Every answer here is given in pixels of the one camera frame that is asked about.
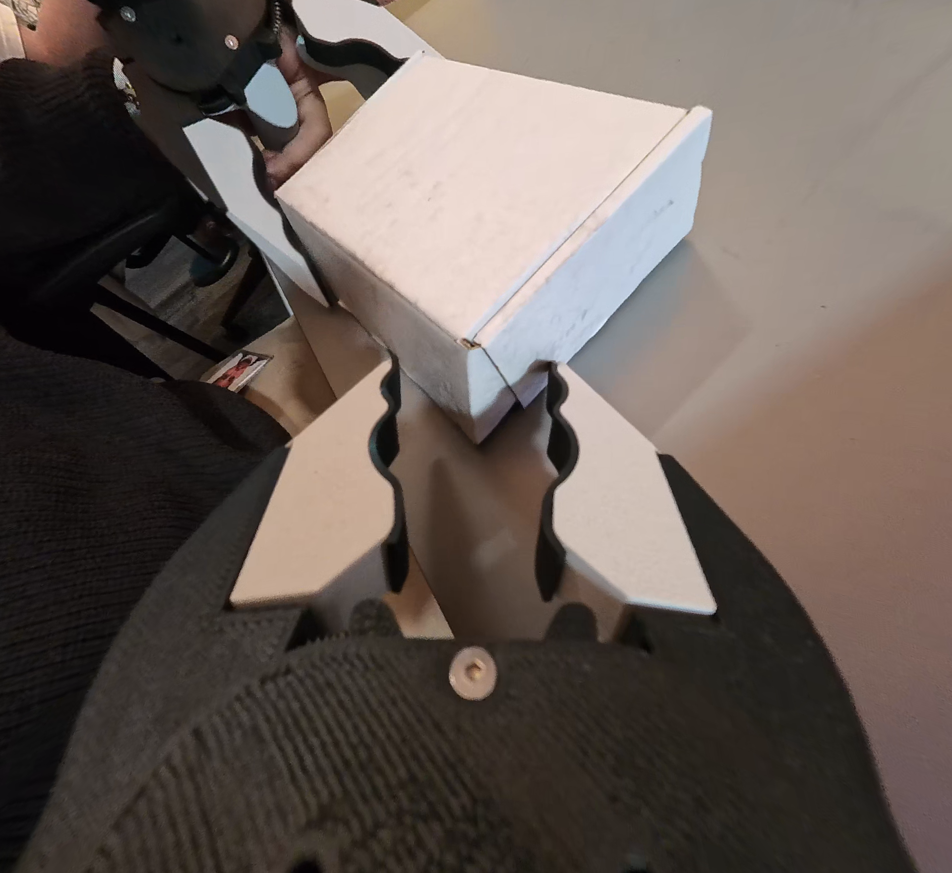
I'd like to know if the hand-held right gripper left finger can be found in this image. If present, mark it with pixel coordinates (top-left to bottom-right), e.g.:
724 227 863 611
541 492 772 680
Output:
229 356 410 614

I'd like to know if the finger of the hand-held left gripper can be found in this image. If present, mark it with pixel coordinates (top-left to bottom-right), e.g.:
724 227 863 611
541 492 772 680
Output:
180 109 341 310
289 0 449 102

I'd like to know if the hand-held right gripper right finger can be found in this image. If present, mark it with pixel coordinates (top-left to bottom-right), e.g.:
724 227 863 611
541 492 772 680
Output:
535 361 719 636

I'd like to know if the white cardboard mailer box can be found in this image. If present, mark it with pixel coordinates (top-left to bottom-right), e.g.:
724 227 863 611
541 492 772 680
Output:
275 51 714 443

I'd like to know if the person's left forearm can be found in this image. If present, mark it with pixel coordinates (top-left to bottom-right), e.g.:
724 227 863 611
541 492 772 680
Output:
0 51 217 327

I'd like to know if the grey desk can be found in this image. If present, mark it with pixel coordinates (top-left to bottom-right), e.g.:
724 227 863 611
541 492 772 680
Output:
286 0 952 873

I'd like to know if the person's left hand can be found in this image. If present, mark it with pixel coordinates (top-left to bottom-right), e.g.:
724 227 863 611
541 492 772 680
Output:
22 0 412 191

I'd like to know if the printed photo card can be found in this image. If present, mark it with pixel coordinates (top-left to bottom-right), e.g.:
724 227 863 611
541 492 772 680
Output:
199 349 274 396

